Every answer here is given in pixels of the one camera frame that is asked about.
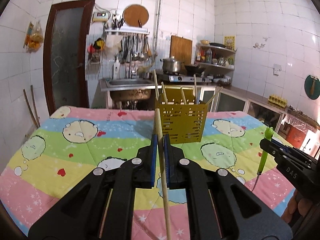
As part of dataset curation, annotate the green frog handle fork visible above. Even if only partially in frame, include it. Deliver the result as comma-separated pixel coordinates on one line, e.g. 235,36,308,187
252,127,274,191

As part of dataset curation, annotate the yellow perforated utensil holder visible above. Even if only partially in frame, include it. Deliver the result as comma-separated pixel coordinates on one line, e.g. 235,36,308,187
155,85,208,144

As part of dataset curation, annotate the wooden chopstick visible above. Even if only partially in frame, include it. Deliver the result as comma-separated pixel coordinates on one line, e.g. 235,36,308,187
206,86,223,105
194,74,198,105
180,87,187,105
153,69,159,101
161,82,168,104
155,108,171,239

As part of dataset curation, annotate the kitchen counter with cabinets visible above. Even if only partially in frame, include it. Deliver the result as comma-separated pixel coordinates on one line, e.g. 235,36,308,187
99,79,319,133

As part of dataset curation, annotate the person's hand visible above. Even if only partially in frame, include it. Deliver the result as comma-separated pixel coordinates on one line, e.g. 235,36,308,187
281,190,313,224

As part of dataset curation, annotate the colourful cartoon quilt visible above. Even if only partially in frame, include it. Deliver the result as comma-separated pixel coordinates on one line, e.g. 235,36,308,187
1,107,294,234

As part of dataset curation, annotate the yellow egg tray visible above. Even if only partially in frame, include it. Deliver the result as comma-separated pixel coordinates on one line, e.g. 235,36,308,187
268,94,287,108

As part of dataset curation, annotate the wooden chopstick in holder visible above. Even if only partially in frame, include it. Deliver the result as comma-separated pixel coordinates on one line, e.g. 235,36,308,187
153,69,159,101
180,87,187,105
161,82,168,104
206,86,223,105
194,74,198,105

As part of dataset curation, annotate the steel sink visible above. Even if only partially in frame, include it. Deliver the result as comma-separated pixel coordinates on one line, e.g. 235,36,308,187
106,79,154,88

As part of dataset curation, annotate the steel gas stove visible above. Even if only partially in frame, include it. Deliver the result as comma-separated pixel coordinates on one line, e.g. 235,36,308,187
156,73,212,83

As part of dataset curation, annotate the white soap bottle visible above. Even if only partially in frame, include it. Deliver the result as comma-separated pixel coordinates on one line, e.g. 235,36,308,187
113,56,120,80

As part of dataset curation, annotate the black wok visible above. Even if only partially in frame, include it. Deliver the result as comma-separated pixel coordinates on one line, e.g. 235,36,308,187
184,64,206,77

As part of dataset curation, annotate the steel cooking pot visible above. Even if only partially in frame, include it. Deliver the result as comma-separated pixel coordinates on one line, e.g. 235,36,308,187
160,56,182,74

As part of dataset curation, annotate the dark glass door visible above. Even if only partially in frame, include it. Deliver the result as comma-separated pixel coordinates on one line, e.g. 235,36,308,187
43,0,95,115

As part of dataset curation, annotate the rectangular wooden cutting board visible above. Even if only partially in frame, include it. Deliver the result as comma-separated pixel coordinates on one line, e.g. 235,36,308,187
170,36,193,64

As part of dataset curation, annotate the hanging yellow bag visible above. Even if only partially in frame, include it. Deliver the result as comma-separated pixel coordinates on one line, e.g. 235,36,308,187
23,21,44,53

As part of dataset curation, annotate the round wooden cutting board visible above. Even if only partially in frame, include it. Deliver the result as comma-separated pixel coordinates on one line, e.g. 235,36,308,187
123,4,149,28

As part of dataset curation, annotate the green round wall hanger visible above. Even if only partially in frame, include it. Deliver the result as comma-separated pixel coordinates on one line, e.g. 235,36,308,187
304,75,320,100

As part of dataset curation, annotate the corner wall shelf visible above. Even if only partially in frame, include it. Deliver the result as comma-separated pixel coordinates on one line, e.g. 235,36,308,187
195,43,236,70

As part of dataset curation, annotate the yellow wall poster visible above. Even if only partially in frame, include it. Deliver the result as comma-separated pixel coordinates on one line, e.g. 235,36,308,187
223,36,235,50

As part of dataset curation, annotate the wall utensil rack shelf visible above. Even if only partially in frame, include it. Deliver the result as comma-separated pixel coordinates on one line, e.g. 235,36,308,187
104,27,150,36

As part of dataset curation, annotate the wall electric meter box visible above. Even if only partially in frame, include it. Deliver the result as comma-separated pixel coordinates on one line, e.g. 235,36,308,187
92,11,111,22

